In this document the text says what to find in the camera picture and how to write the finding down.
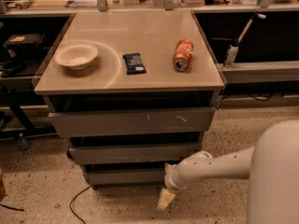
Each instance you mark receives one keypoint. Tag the grey top drawer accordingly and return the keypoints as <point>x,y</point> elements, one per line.
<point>128,122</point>

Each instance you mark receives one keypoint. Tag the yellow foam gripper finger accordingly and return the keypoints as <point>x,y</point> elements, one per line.
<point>166,197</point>

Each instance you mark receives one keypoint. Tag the dark blue snack bar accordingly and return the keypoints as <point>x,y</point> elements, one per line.
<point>134,64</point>

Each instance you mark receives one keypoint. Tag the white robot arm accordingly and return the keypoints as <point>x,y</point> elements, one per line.
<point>271,167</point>

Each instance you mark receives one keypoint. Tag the orange soda can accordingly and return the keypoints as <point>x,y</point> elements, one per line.
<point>183,54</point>

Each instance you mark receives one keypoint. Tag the grey drawer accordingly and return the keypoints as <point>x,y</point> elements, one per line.
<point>128,122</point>
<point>138,153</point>
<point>120,177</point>

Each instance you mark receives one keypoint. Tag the grey drawer cabinet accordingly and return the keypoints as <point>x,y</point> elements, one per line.
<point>106,86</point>

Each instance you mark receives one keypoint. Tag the grey middle drawer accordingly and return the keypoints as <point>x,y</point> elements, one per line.
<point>138,153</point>

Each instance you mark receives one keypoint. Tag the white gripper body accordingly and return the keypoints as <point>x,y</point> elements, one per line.
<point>170,180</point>

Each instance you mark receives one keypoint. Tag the white bowl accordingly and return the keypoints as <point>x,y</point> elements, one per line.
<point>76,56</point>

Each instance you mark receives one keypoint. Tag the grey bottom drawer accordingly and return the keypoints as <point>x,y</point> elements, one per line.
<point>120,177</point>

